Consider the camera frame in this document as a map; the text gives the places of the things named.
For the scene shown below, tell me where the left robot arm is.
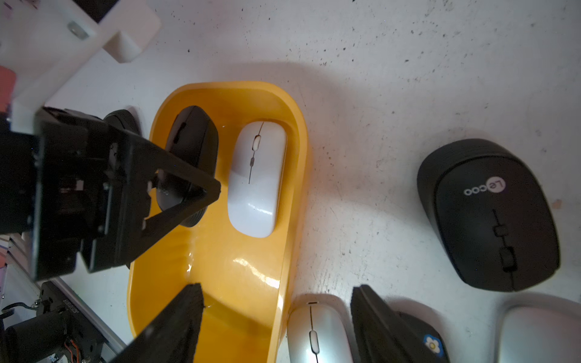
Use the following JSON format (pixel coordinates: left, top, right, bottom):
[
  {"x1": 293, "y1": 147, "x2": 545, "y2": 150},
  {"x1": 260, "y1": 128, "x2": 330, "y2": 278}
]
[{"x1": 1, "y1": 106, "x2": 221, "y2": 281}]

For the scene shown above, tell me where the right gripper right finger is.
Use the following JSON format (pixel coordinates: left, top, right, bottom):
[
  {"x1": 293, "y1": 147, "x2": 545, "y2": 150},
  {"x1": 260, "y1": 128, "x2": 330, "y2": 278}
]
[{"x1": 350, "y1": 284, "x2": 438, "y2": 362}]

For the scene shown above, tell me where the yellow storage tray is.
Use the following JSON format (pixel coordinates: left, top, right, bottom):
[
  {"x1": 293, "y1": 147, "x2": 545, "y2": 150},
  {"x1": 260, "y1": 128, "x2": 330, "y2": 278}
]
[{"x1": 127, "y1": 81, "x2": 310, "y2": 362}]

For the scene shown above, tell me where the black mouse with flower sticker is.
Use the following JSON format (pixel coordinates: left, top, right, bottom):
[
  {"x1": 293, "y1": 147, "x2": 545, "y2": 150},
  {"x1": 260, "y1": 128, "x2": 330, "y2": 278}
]
[{"x1": 397, "y1": 312, "x2": 449, "y2": 362}]

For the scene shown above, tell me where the white file organizer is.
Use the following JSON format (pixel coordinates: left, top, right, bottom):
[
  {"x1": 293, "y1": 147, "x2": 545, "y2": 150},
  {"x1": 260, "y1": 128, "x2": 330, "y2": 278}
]
[{"x1": 1, "y1": 0, "x2": 161, "y2": 135}]

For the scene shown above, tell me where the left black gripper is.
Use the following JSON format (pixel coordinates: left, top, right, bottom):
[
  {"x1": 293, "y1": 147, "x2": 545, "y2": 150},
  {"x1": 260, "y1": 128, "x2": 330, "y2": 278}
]
[{"x1": 31, "y1": 107, "x2": 221, "y2": 280}]

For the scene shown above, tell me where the white mouse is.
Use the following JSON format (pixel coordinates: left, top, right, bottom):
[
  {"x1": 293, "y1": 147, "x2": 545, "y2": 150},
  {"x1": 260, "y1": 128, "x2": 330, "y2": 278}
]
[{"x1": 227, "y1": 120, "x2": 287, "y2": 238}]

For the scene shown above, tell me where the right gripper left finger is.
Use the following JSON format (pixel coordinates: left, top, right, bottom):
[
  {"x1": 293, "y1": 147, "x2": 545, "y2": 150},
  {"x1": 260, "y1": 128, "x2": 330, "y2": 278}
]
[{"x1": 113, "y1": 284, "x2": 204, "y2": 363}]

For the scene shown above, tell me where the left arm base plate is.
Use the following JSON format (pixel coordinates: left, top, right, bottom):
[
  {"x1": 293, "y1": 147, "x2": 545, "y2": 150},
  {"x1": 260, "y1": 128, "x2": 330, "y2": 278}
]
[{"x1": 1, "y1": 279, "x2": 126, "y2": 362}]

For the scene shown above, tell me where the silver mouse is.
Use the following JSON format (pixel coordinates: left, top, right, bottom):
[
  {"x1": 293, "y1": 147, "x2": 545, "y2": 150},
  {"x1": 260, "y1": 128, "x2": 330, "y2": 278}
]
[
  {"x1": 496, "y1": 306, "x2": 580, "y2": 362},
  {"x1": 287, "y1": 302, "x2": 353, "y2": 363}
]

